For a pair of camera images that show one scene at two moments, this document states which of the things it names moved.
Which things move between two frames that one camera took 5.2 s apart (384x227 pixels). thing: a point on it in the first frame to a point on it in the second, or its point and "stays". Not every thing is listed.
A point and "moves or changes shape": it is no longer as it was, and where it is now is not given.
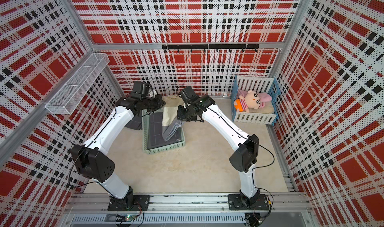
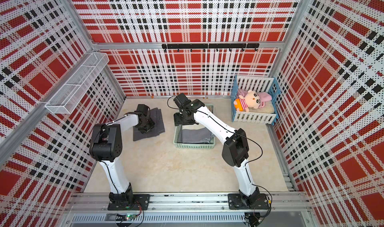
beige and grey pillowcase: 171,104 to 198,136
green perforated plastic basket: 146,114 to 177,138
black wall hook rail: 242,47 stays
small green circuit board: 127,218 stays
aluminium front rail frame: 94,209 stays
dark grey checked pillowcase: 136,123 moves or changes shape
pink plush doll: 251,99 stays
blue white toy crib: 253,100 stays
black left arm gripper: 159,102 to 143,131
